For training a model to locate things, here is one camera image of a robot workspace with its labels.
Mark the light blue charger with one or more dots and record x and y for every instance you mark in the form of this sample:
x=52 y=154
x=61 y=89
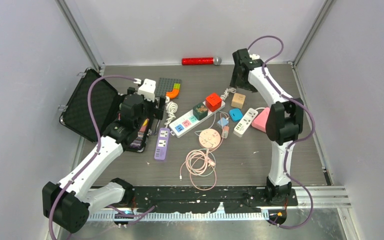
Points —
x=223 y=122

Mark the pink round power socket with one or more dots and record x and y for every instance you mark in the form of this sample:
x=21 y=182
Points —
x=209 y=139

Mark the white USB power strip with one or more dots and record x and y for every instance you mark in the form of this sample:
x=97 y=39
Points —
x=245 y=122

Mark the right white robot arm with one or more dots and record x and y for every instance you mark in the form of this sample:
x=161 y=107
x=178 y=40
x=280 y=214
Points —
x=284 y=122

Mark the red cube socket adapter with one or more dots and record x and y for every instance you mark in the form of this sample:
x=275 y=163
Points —
x=213 y=102

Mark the beige cube adapter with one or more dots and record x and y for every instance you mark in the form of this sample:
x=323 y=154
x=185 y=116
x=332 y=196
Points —
x=238 y=100

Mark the blue flat adapter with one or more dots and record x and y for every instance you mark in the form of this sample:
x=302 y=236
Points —
x=235 y=114

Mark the red glitter microphone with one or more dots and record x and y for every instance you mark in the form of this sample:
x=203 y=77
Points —
x=193 y=61

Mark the white multicolour power strip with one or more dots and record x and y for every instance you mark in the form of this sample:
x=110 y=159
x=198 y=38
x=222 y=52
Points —
x=187 y=122

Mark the black poker chip case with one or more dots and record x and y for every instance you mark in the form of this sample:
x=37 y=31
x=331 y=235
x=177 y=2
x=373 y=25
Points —
x=96 y=109

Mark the green lego brick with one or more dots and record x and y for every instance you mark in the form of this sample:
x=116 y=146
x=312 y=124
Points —
x=176 y=86

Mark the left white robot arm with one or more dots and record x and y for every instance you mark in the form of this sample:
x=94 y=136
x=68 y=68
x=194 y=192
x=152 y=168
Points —
x=70 y=202

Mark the purple power strip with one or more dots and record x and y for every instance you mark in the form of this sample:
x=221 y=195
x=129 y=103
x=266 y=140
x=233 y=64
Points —
x=162 y=144

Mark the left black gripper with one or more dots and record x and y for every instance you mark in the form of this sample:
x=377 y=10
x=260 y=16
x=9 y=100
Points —
x=156 y=112

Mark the orange curved lego piece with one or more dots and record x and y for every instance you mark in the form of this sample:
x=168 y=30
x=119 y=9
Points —
x=173 y=94

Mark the grey lego baseplate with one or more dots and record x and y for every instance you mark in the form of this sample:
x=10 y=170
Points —
x=166 y=85

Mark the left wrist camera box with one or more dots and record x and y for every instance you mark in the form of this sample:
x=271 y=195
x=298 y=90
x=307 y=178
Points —
x=147 y=89

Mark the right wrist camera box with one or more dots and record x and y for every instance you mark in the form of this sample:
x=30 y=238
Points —
x=254 y=57

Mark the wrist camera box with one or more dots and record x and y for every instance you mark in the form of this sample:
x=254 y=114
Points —
x=147 y=89
x=254 y=57

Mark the salmon pink charger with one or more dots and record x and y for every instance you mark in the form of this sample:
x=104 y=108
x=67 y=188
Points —
x=225 y=132

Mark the pink triangular power strip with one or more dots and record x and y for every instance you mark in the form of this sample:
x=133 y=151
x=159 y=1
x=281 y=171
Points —
x=261 y=119

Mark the dark green cube adapter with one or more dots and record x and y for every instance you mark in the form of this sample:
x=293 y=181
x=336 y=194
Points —
x=200 y=111

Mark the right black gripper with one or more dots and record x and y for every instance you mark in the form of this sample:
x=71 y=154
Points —
x=235 y=82

